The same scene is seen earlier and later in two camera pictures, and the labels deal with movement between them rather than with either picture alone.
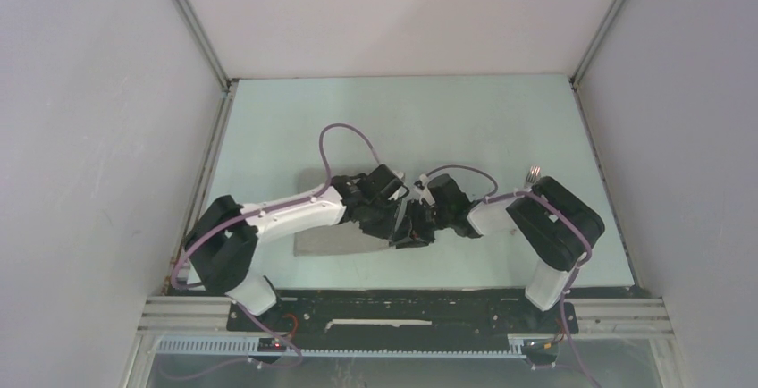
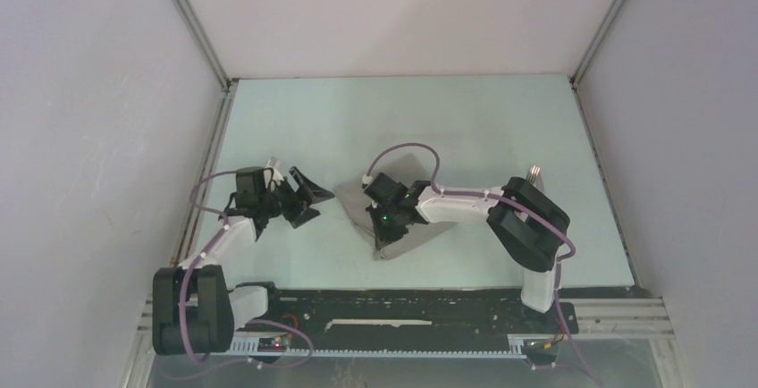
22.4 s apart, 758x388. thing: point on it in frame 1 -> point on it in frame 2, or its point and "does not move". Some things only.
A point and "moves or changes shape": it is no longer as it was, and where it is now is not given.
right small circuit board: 539,346 does not move
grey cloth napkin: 342,237 moves or changes shape
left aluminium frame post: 205,41 does not move
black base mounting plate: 405,320 does not move
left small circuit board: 270,345 does not move
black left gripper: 387,228 -> 312,193
